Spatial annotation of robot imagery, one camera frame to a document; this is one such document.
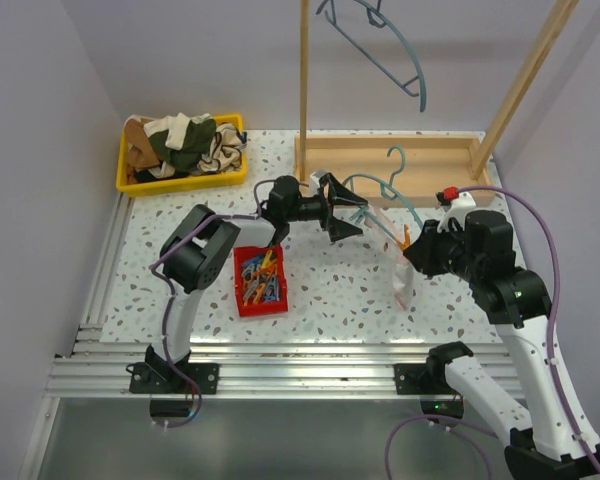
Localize pile of coloured clothespins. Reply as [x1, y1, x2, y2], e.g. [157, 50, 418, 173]
[240, 249, 281, 306]

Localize yellow plastic laundry tray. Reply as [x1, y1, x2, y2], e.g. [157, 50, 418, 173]
[116, 113, 248, 197]

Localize white pink-trimmed underwear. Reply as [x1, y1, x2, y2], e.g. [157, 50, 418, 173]
[364, 205, 415, 310]

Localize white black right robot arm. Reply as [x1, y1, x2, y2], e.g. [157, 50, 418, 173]
[404, 210, 600, 479]

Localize pile of mixed clothes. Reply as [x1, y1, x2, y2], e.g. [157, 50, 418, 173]
[123, 113, 247, 184]

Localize teal clothes hanger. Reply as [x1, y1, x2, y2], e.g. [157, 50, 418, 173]
[343, 145, 424, 245]

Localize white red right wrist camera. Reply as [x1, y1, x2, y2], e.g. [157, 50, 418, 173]
[436, 187, 477, 233]

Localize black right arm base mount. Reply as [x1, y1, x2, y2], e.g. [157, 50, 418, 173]
[393, 341, 474, 395]

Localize aluminium rail frame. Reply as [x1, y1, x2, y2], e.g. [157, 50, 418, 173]
[45, 192, 521, 399]

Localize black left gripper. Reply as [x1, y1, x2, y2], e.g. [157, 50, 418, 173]
[285, 174, 367, 242]

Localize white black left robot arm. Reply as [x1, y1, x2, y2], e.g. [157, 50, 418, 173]
[145, 173, 368, 393]

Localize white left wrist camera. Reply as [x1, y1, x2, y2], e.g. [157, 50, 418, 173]
[309, 170, 326, 186]

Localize wooden hanger rack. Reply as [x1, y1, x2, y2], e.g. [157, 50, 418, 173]
[294, 1, 578, 208]

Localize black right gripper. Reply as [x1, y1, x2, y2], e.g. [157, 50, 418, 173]
[404, 217, 483, 283]

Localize red plastic bin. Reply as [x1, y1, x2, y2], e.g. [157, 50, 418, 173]
[233, 246, 289, 318]

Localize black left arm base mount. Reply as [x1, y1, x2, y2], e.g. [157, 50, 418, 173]
[125, 348, 220, 395]

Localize grey-blue clothes hanger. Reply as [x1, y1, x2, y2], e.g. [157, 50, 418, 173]
[315, 1, 428, 113]

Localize orange clothespin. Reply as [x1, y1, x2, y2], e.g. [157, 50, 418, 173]
[395, 224, 412, 251]

